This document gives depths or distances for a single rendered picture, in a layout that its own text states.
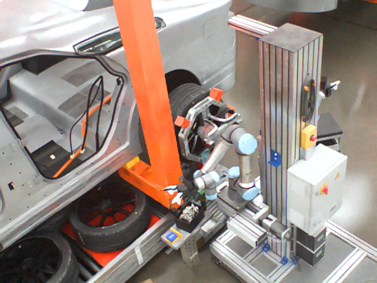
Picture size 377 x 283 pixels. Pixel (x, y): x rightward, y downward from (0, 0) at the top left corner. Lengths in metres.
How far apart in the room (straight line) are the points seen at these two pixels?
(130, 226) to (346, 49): 4.15
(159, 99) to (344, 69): 3.62
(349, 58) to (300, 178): 3.81
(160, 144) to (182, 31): 1.04
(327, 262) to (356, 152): 1.58
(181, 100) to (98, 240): 1.29
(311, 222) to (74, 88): 2.50
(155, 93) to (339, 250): 1.88
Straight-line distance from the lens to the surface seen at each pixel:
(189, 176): 4.42
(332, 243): 3.91
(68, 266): 3.67
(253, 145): 2.88
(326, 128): 4.74
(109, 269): 3.70
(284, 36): 2.68
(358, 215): 4.42
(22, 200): 3.50
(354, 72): 6.26
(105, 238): 3.79
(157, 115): 3.16
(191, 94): 3.81
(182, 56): 3.94
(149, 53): 2.93
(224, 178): 4.46
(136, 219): 3.79
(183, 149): 3.83
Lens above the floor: 3.26
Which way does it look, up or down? 39 degrees down
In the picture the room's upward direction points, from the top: 9 degrees counter-clockwise
